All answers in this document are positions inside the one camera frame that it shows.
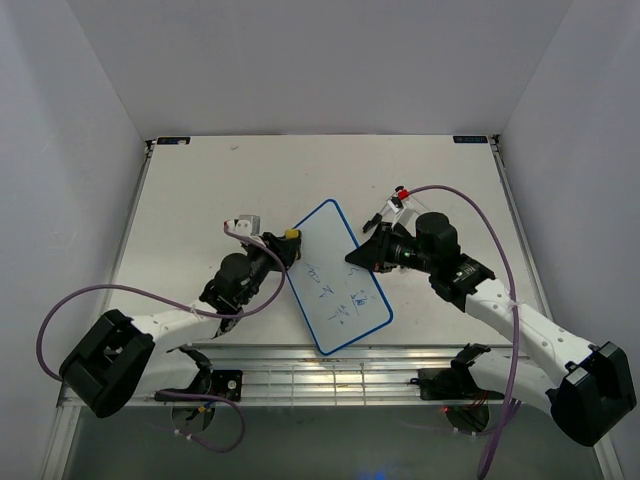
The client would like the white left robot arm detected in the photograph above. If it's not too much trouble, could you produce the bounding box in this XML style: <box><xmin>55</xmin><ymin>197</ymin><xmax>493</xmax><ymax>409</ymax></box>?
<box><xmin>59</xmin><ymin>229</ymin><xmax>302</xmax><ymax>418</ymax></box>

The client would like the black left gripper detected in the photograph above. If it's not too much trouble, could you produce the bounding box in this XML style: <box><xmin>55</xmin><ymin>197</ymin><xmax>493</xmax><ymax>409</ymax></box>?
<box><xmin>238</xmin><ymin>233</ymin><xmax>300</xmax><ymax>306</ymax></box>

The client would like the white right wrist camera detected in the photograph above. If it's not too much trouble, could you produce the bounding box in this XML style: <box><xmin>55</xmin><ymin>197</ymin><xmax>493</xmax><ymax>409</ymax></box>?
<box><xmin>387</xmin><ymin>186</ymin><xmax>415</xmax><ymax>227</ymax></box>

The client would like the aluminium table frame rail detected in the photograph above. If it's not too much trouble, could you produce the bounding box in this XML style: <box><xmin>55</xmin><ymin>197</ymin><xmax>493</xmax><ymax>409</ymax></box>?
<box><xmin>57</xmin><ymin>344</ymin><xmax>601</xmax><ymax>409</ymax></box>

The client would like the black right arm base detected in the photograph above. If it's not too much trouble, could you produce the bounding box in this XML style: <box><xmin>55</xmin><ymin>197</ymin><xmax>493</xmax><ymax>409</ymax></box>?
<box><xmin>409</xmin><ymin>367</ymin><xmax>480</xmax><ymax>400</ymax></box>

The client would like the blue framed whiteboard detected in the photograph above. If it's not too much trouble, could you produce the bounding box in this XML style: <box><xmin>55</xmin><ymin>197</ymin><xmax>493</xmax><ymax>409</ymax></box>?
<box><xmin>287</xmin><ymin>199</ymin><xmax>394</xmax><ymax>356</ymax></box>

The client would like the blue corner label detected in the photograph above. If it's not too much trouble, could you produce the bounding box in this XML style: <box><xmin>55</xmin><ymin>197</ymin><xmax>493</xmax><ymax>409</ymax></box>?
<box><xmin>452</xmin><ymin>135</ymin><xmax>489</xmax><ymax>144</ymax></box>
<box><xmin>156</xmin><ymin>136</ymin><xmax>191</xmax><ymax>146</ymax></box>

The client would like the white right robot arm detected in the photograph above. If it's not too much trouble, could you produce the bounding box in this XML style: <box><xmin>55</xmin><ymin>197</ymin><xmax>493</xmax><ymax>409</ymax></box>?
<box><xmin>345</xmin><ymin>213</ymin><xmax>637</xmax><ymax>447</ymax></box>

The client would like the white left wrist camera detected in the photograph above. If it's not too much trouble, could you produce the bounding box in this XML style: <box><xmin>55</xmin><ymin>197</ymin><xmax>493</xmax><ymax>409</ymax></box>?
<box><xmin>224</xmin><ymin>215</ymin><xmax>261</xmax><ymax>240</ymax></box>

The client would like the blue right corner label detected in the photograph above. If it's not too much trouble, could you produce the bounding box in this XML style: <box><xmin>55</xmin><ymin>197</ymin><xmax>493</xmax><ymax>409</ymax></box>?
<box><xmin>452</xmin><ymin>135</ymin><xmax>489</xmax><ymax>144</ymax></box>

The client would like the blue left corner label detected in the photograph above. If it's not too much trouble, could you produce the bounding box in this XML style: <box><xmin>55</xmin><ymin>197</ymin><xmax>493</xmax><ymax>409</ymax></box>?
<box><xmin>156</xmin><ymin>136</ymin><xmax>191</xmax><ymax>146</ymax></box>

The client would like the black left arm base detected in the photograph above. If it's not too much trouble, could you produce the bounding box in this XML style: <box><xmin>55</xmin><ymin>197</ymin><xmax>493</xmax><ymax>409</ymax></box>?
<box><xmin>153</xmin><ymin>369</ymin><xmax>244</xmax><ymax>402</ymax></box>

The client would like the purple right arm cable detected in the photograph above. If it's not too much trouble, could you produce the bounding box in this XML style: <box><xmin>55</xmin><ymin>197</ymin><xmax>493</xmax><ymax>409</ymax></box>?
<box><xmin>399</xmin><ymin>184</ymin><xmax>522</xmax><ymax>480</ymax></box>

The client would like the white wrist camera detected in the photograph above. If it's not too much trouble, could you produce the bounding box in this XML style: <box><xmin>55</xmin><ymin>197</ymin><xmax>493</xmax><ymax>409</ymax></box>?
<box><xmin>224</xmin><ymin>215</ymin><xmax>261</xmax><ymax>240</ymax></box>
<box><xmin>387</xmin><ymin>186</ymin><xmax>415</xmax><ymax>227</ymax></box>

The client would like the wire whiteboard stand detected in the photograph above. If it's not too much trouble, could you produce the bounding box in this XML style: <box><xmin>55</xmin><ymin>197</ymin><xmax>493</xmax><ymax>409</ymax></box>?
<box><xmin>362</xmin><ymin>186</ymin><xmax>430</xmax><ymax>233</ymax></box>

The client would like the yellow whiteboard eraser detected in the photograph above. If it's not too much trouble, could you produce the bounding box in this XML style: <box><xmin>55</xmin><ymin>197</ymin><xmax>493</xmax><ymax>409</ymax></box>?
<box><xmin>284</xmin><ymin>228</ymin><xmax>301</xmax><ymax>241</ymax></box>

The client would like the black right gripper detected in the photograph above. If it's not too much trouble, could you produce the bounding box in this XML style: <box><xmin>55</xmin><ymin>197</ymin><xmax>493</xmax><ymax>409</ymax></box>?
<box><xmin>344</xmin><ymin>222</ymin><xmax>436</xmax><ymax>275</ymax></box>

